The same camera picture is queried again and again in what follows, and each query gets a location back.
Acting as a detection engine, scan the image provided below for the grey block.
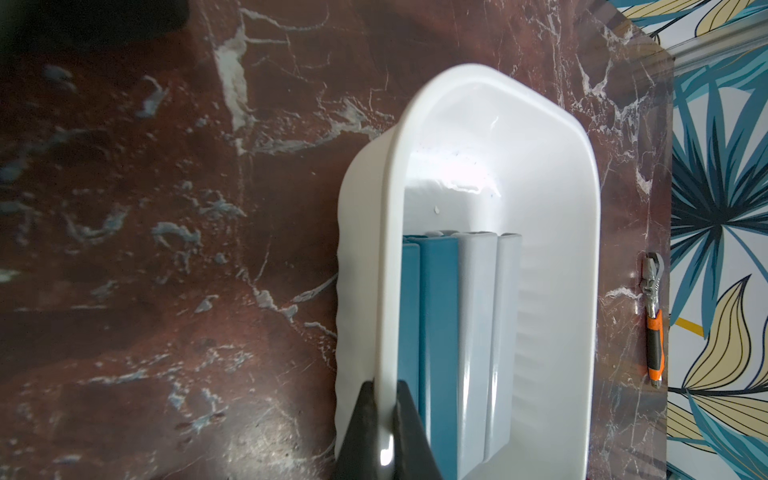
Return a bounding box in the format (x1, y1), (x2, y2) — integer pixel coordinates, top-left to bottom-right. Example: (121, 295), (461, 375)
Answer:
(484, 233), (522, 462)

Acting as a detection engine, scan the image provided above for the white rectangular tray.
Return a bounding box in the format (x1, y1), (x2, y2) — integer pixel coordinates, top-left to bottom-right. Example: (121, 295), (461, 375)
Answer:
(335, 64), (600, 479)

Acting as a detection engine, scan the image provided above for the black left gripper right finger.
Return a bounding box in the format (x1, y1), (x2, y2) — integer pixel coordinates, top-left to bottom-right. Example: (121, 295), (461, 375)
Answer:
(394, 380), (442, 480)

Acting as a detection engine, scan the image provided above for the orange handled adjustable wrench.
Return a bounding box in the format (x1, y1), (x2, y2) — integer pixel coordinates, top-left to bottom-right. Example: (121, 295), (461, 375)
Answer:
(641, 252), (665, 389)

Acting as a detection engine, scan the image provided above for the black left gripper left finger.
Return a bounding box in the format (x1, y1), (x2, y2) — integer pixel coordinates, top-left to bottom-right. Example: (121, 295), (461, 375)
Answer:
(332, 381), (378, 480)

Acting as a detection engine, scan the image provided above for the right aluminium frame post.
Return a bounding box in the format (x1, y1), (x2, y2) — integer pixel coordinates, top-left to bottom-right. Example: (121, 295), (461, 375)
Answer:
(668, 15), (767, 76)

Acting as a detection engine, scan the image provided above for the teal block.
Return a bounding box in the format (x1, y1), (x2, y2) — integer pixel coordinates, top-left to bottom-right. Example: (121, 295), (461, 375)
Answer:
(407, 235), (459, 479)
(398, 239), (421, 406)

